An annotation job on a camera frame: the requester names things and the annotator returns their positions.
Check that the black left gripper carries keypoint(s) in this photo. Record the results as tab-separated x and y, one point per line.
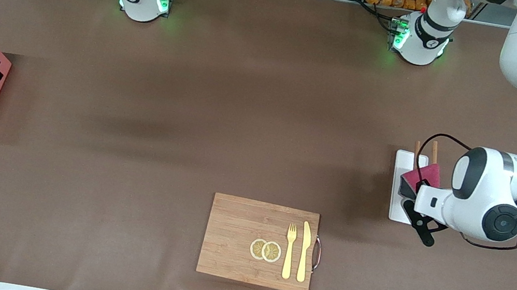
407	190

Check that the red cloth grey underside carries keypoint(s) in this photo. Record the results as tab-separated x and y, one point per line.
429	174

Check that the white rack base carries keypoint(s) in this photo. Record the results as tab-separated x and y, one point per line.
405	161

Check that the brown wooden rod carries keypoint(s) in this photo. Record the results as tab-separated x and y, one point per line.
416	150
435	151

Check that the yellow knife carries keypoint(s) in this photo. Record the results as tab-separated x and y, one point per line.
304	252

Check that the yellow fork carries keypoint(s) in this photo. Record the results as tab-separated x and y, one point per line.
288	260

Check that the lemon slice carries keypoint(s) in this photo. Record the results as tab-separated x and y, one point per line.
255	248
272	252

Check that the brown table cover mat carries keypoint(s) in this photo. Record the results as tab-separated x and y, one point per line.
124	196

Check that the wooden cutting board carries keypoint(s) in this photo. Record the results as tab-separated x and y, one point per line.
232	240

